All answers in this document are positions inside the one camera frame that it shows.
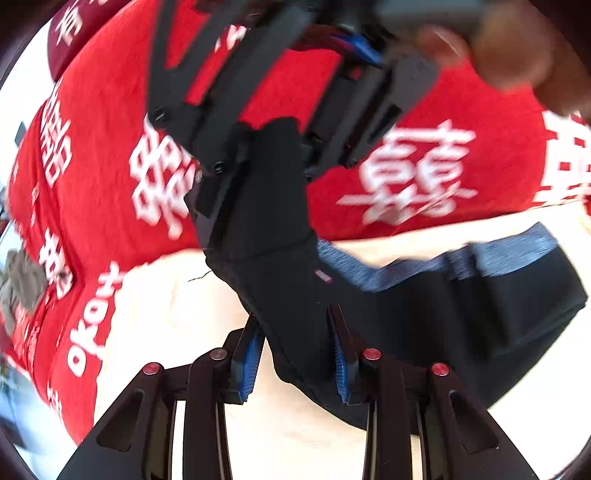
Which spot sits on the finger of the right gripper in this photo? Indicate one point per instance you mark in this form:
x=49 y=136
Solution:
x=360 y=105
x=204 y=130

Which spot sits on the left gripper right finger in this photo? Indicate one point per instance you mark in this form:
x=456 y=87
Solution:
x=413 y=409

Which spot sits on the dark red patterned pillow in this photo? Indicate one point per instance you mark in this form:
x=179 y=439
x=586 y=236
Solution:
x=73 y=26

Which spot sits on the red blanket with white characters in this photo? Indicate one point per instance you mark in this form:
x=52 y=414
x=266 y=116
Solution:
x=162 y=200

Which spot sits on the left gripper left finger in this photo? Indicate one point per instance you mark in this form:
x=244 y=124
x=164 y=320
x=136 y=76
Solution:
x=181 y=407

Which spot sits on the person's right hand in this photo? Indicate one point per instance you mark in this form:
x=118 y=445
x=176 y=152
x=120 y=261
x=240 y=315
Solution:
x=517 y=46

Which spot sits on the black pants with patterned waistband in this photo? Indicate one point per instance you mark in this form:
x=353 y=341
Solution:
x=488 y=310

